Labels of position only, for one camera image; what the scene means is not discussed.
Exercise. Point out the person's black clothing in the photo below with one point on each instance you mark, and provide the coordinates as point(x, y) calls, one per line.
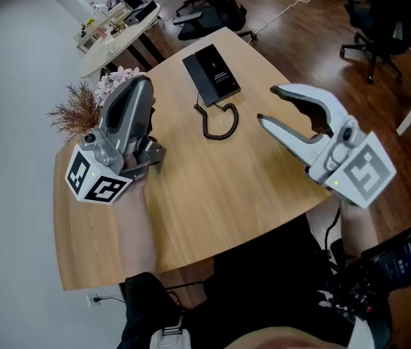
point(263, 285)

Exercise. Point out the person's right forearm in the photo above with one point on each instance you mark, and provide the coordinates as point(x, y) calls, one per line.
point(356, 227)

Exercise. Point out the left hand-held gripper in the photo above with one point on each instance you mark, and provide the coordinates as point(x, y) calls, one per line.
point(97, 151)

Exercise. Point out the white wall outlet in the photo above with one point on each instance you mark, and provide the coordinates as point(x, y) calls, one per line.
point(93, 300)

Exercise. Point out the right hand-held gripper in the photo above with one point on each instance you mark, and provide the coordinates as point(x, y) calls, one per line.
point(361, 169)

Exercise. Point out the person's left hand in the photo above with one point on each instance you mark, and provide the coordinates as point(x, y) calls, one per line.
point(132, 161)

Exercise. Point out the brown dried plant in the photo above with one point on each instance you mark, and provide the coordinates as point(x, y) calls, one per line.
point(79, 113)

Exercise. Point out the pink artificial flowers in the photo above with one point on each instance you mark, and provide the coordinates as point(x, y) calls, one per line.
point(112, 80)

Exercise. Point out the small yellow-green object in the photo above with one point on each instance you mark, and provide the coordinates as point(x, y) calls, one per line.
point(89, 21)

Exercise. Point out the black box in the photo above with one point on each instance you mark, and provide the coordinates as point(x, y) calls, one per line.
point(218, 69)

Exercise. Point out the black belt-worn device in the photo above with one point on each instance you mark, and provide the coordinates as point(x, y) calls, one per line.
point(390, 264)

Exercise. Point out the person's left forearm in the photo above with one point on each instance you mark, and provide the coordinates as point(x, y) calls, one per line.
point(136, 227)

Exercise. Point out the black laptop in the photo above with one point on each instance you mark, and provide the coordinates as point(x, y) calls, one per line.
point(140, 13)

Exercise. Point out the white oval table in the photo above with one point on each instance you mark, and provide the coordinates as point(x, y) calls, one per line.
point(99, 55)

